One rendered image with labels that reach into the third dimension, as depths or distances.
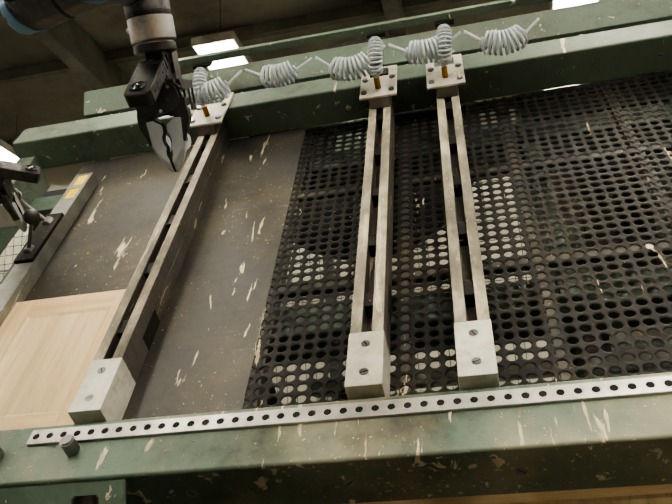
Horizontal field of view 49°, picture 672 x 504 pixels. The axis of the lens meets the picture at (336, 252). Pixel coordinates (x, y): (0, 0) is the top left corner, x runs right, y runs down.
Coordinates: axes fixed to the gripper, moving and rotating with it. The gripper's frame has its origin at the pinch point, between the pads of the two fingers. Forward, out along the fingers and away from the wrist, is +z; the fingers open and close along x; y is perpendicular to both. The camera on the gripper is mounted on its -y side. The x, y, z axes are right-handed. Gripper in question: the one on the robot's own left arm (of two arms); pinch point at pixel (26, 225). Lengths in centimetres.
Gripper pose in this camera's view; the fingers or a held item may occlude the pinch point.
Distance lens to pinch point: 189.1
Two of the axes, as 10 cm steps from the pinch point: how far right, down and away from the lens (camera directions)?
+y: -9.4, 3.2, -1.1
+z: 2.0, 7.9, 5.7
